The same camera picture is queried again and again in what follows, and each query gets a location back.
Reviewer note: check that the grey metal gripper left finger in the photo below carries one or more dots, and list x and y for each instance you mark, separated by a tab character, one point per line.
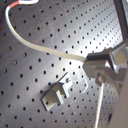
106	54

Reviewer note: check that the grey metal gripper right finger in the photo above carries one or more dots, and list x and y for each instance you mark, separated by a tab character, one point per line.
104	74

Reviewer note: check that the grey metal cable clip bracket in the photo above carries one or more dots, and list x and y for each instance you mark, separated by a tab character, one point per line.
57	92

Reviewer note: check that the dark metal frame post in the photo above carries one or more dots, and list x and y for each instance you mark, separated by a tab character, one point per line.
121	16

